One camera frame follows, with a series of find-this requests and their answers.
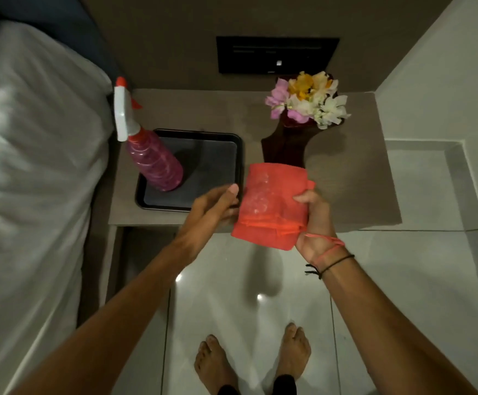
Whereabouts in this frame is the person's left hand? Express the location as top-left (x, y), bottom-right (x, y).
top-left (176, 184), bottom-right (240, 259)

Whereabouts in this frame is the person's right hand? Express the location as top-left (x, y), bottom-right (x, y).
top-left (293, 190), bottom-right (347, 268)

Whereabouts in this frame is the red cleaning cloth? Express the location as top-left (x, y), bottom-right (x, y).
top-left (231, 163), bottom-right (316, 252)

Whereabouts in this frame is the person's right forearm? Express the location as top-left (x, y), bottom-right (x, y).
top-left (315, 247), bottom-right (478, 395)

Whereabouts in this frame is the person's left forearm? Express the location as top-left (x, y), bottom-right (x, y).
top-left (10, 238), bottom-right (199, 395)

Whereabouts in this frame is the black rectangular tray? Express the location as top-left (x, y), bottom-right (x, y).
top-left (135, 128), bottom-right (244, 213)

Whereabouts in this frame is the dark brown vase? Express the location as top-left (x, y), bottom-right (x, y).
top-left (261, 113), bottom-right (324, 176)

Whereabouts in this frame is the pink spray bottle white nozzle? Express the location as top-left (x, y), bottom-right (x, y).
top-left (113, 77), bottom-right (184, 192)

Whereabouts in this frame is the bouquet of mixed flowers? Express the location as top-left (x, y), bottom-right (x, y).
top-left (265, 71), bottom-right (351, 131)

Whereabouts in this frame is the person's right foot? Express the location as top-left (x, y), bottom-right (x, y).
top-left (273, 323), bottom-right (312, 395)

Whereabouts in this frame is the person's foot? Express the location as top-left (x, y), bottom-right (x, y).
top-left (194, 335), bottom-right (240, 395)
top-left (273, 323), bottom-right (312, 395)

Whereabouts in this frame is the person's left foot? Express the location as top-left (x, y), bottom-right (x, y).
top-left (194, 335), bottom-right (240, 395)

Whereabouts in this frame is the white bed duvet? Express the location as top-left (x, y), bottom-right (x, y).
top-left (0, 19), bottom-right (117, 395)

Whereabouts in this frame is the dark blue headboard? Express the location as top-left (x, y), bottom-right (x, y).
top-left (0, 0), bottom-right (121, 84)

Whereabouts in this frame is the red string bracelet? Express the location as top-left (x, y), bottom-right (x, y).
top-left (302, 232), bottom-right (347, 266)

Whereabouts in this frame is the black cord bracelet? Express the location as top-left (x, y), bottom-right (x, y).
top-left (305, 253), bottom-right (355, 280)

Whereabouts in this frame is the black wall switch panel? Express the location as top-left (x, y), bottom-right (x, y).
top-left (216, 36), bottom-right (341, 75)

